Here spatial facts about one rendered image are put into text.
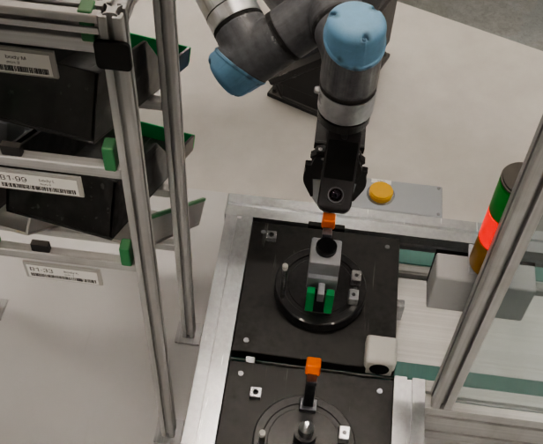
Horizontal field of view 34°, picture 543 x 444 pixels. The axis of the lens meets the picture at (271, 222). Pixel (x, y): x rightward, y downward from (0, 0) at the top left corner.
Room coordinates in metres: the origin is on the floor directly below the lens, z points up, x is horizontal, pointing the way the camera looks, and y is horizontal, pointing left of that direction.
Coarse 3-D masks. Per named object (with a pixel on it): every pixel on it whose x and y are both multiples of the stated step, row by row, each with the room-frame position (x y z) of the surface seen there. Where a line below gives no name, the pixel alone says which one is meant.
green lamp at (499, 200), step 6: (498, 186) 0.60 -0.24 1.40; (498, 192) 0.60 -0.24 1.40; (504, 192) 0.59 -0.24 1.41; (492, 198) 0.60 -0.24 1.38; (498, 198) 0.59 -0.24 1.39; (504, 198) 0.59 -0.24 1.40; (492, 204) 0.60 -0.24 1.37; (498, 204) 0.59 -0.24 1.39; (504, 204) 0.58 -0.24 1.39; (492, 210) 0.59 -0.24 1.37; (498, 210) 0.59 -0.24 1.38; (492, 216) 0.59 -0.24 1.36; (498, 216) 0.58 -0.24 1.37; (498, 222) 0.58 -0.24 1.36
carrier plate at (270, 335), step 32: (256, 224) 0.85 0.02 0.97; (256, 256) 0.79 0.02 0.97; (288, 256) 0.79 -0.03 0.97; (352, 256) 0.80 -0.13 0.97; (384, 256) 0.81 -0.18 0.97; (256, 288) 0.73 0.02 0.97; (384, 288) 0.75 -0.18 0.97; (256, 320) 0.68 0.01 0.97; (288, 320) 0.68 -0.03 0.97; (384, 320) 0.69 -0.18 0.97; (256, 352) 0.62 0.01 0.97; (288, 352) 0.62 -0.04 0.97; (320, 352) 0.63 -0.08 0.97; (352, 352) 0.63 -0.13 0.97
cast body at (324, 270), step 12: (312, 240) 0.75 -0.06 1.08; (324, 240) 0.74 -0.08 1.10; (336, 240) 0.75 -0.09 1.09; (312, 252) 0.72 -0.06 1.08; (324, 252) 0.72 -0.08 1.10; (336, 252) 0.73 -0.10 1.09; (312, 264) 0.71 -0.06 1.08; (324, 264) 0.71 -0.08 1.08; (336, 264) 0.71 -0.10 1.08; (312, 276) 0.70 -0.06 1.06; (324, 276) 0.71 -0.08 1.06; (336, 276) 0.70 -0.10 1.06; (324, 288) 0.69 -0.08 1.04; (336, 288) 0.70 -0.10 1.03
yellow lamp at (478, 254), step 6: (474, 246) 0.60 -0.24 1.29; (480, 246) 0.59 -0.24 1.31; (474, 252) 0.60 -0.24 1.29; (480, 252) 0.59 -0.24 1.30; (486, 252) 0.58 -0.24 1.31; (474, 258) 0.59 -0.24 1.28; (480, 258) 0.59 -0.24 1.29; (474, 264) 0.59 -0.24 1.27; (480, 264) 0.58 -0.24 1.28; (474, 270) 0.59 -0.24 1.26
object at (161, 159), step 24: (24, 144) 0.66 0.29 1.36; (48, 144) 0.70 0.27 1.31; (72, 144) 0.75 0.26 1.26; (96, 144) 0.79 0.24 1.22; (144, 144) 0.81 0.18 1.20; (192, 144) 0.81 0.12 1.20; (24, 168) 0.62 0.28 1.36; (24, 192) 0.61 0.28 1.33; (96, 192) 0.60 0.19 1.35; (120, 192) 0.60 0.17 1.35; (48, 216) 0.59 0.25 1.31; (72, 216) 0.59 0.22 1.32; (96, 216) 0.58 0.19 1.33; (120, 216) 0.60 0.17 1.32
